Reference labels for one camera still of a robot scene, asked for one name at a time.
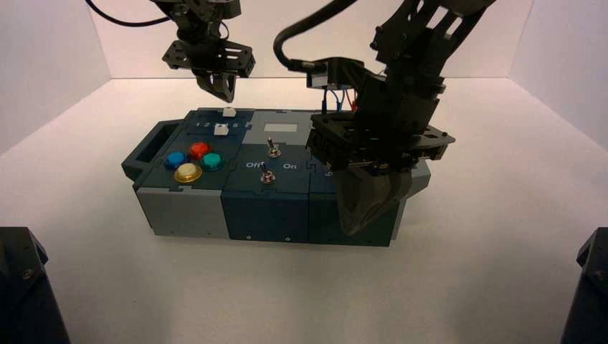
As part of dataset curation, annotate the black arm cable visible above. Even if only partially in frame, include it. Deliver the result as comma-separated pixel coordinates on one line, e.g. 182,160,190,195
85,0,173,28
273,0,358,73

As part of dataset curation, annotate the grey and blue task box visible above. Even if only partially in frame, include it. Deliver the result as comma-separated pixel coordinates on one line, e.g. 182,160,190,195
121,107,432,248

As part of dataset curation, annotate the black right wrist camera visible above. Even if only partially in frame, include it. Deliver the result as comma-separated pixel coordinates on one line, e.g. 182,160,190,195
305,57,368,92

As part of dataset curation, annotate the yellow push button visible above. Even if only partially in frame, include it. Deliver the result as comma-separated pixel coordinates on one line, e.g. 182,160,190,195
174,163,204,184

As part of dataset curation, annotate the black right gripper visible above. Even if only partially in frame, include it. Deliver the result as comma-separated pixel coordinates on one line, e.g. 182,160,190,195
306,75,457,237

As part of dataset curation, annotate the teal push button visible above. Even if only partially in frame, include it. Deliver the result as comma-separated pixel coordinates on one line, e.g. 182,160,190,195
199,152,227,172

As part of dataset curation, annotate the orange push button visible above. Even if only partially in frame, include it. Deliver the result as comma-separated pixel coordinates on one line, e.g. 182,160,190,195
188,141,213,161

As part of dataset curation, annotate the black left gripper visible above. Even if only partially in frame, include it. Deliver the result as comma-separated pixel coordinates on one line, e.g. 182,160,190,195
161,39,257,104

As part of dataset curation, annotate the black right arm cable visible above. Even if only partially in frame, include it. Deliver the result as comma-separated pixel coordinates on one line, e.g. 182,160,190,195
273,0,358,73

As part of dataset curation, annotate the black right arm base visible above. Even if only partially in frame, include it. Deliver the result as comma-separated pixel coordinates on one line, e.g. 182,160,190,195
560,227,608,344

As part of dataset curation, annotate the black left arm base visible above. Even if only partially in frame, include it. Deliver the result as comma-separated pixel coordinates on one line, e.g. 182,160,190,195
0,226,71,344

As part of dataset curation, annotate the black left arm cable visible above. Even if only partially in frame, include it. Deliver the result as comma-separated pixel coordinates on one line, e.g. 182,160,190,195
85,0,173,28

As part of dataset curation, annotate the blue push button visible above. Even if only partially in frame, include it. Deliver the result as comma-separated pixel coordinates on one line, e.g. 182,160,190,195
164,151,189,171

